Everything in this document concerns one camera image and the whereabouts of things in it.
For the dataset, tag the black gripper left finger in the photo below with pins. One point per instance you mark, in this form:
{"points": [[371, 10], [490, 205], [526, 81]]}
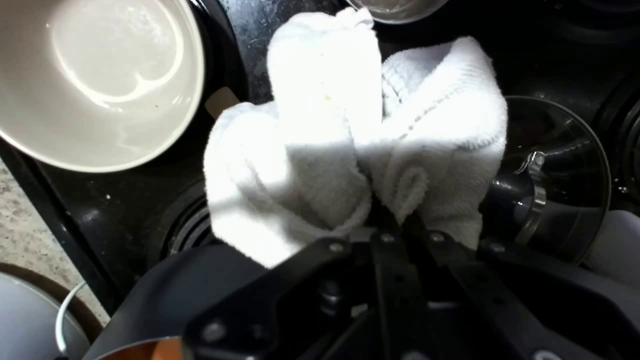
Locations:
{"points": [[393, 301]]}

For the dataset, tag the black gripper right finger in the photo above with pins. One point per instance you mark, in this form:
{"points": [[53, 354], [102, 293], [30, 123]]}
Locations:
{"points": [[507, 306]]}

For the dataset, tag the white towel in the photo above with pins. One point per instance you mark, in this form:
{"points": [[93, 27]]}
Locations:
{"points": [[320, 133]]}

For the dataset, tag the small silver cup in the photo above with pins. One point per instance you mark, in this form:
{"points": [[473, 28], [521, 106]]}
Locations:
{"points": [[401, 10]]}

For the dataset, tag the black coil burner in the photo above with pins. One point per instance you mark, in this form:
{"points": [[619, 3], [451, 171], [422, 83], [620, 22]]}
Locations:
{"points": [[190, 227]]}

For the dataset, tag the wooden spatula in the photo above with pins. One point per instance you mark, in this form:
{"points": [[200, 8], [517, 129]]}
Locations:
{"points": [[220, 101]]}

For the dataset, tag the white mixing bowl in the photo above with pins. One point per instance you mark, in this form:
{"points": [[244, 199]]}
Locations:
{"points": [[101, 87]]}

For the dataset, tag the grey rice cooker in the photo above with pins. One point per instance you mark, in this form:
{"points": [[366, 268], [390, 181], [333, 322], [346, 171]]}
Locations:
{"points": [[26, 321]]}

